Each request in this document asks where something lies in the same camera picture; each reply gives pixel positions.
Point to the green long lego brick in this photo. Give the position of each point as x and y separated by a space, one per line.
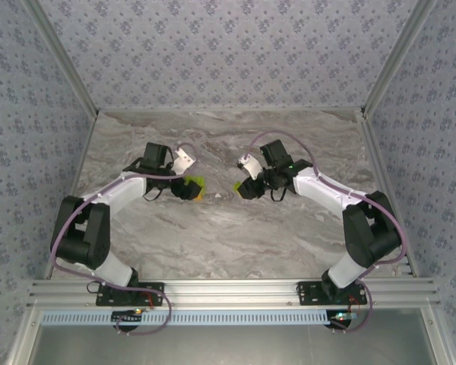
201 188

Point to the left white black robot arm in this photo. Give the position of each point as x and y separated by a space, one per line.
129 192

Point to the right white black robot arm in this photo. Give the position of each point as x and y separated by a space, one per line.
315 188

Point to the grey metal sheet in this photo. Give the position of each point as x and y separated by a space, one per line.
232 346

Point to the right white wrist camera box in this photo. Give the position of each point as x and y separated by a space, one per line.
251 165

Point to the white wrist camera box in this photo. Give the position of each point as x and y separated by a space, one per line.
251 165
184 159

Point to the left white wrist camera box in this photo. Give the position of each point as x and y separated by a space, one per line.
184 159

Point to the thin aluminium side rail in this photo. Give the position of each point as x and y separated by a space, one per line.
82 152

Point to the wide aluminium side rail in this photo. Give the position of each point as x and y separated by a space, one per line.
369 133

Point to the aluminium mounting rail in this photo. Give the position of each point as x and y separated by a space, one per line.
232 291

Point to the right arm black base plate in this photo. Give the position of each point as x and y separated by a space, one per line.
308 296

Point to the aluminium corner frame post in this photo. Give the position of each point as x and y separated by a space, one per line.
399 57
61 57

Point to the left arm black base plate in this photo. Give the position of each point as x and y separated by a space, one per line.
152 293

